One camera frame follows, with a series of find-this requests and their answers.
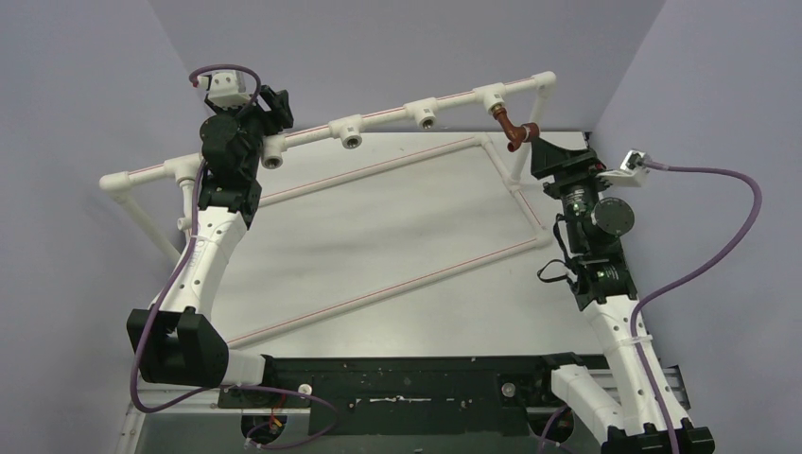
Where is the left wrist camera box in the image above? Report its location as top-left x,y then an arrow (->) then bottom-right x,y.
195,70 -> 250,111

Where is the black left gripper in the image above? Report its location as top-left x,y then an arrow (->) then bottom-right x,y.
211,88 -> 291,177

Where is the aluminium rail frame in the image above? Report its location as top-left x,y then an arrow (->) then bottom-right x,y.
137,357 -> 688,450

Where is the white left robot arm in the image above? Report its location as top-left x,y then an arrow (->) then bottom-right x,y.
126,85 -> 294,406

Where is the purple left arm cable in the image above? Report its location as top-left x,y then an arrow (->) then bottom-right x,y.
128,64 -> 340,452

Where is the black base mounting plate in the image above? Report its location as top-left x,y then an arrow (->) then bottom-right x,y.
219,355 -> 583,443

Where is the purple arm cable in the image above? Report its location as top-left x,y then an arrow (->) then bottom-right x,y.
128,64 -> 340,452
538,159 -> 764,454

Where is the white pipe frame with tees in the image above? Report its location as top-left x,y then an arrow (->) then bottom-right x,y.
97,70 -> 558,350

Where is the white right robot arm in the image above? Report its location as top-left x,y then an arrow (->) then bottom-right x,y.
531,138 -> 715,453

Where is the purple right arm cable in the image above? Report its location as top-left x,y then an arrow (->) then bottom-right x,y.
538,159 -> 764,454

